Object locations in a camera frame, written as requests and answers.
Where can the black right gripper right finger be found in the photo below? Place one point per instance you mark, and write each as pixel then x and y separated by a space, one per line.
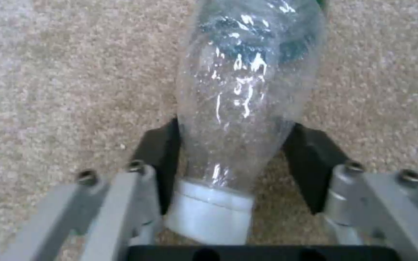
pixel 368 206

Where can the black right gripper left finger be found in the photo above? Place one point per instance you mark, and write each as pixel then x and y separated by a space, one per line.
pixel 129 201

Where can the clear plastic bottle white cap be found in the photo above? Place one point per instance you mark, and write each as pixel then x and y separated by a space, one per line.
pixel 230 114

